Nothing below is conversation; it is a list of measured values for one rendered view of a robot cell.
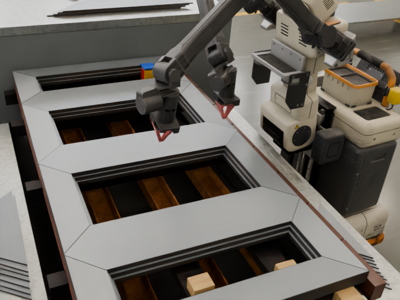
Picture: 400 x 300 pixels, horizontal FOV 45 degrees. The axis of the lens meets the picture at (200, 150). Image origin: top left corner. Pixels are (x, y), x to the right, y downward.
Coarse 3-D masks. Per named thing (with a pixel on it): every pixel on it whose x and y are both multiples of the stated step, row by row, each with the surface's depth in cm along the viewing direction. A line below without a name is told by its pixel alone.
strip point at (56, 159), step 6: (54, 150) 169; (60, 150) 169; (48, 156) 166; (54, 156) 166; (60, 156) 166; (42, 162) 162; (48, 162) 163; (54, 162) 163; (60, 162) 163; (66, 162) 163; (54, 168) 160; (60, 168) 160; (66, 168) 160
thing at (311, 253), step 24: (96, 72) 228; (120, 72) 232; (192, 120) 201; (120, 168) 165; (144, 168) 168; (240, 168) 170; (240, 240) 140; (264, 240) 143; (144, 264) 129; (168, 264) 132; (72, 288) 123; (336, 288) 128
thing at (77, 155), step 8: (72, 144) 173; (80, 144) 173; (64, 152) 168; (72, 152) 169; (80, 152) 169; (88, 152) 169; (72, 160) 165; (80, 160) 165; (88, 160) 165; (72, 168) 161; (80, 168) 161; (88, 168) 161
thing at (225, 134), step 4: (208, 124) 191; (212, 124) 191; (216, 124) 191; (212, 128) 189; (216, 128) 189; (220, 128) 189; (224, 128) 189; (216, 132) 186; (220, 132) 186; (224, 132) 187; (228, 132) 187; (220, 136) 184; (224, 136) 184; (228, 136) 184; (224, 140) 182; (228, 140) 182
